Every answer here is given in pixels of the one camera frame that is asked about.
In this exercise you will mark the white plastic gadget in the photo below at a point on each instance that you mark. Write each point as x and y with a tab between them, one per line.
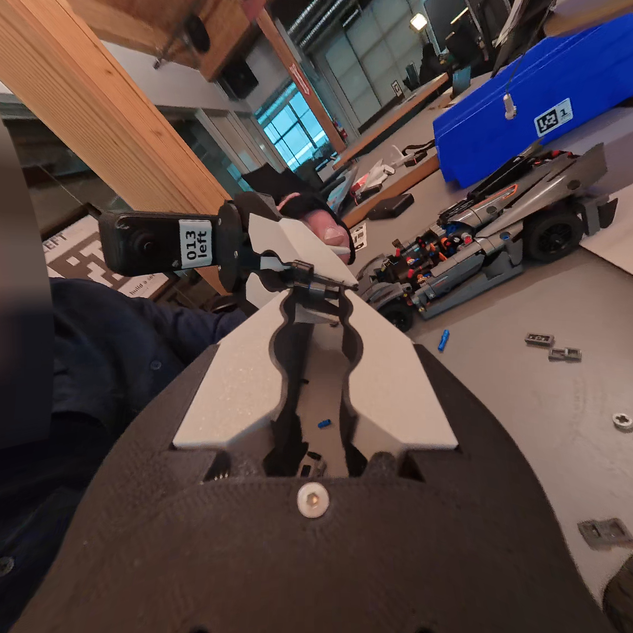
381	170

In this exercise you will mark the dark grey lego connector assembly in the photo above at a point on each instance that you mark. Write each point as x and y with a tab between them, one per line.
316	282

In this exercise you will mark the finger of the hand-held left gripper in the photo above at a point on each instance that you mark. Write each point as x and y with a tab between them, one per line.
262	292
296	242

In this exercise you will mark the black mesh office chair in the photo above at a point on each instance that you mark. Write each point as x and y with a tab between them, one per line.
277	180

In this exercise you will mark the white black-patterned sign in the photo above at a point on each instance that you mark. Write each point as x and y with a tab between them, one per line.
74	257

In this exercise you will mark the white round lego stud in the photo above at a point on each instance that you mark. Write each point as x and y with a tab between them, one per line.
622	421

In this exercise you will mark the white book stand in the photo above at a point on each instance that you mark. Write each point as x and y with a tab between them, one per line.
509	106

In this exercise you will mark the lego instruction booklet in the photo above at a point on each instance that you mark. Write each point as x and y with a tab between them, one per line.
519	20

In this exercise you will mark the grey lego bracket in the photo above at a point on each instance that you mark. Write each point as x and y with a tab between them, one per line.
539	339
564	353

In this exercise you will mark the blue plastic bin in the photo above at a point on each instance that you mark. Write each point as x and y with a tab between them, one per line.
494	143

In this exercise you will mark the grey lego car model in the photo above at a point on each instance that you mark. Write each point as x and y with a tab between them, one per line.
470	252

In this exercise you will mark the black flat box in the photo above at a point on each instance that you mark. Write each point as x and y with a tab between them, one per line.
390	206

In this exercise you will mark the white printed leaflet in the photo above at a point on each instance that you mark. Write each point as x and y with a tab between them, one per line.
361	237

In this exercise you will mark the wooden beam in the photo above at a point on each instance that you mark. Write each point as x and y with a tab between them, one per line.
99	123

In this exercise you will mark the grey two-hole lego plate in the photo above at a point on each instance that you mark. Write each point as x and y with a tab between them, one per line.
606	533

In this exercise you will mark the person's left hand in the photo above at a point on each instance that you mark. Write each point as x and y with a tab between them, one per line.
329	227

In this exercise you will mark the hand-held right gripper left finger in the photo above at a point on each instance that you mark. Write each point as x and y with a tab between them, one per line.
232	395

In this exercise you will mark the wooden-edged background table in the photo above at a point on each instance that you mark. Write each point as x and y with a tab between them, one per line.
420	177

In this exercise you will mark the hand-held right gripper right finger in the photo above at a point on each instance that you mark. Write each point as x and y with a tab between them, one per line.
400	395

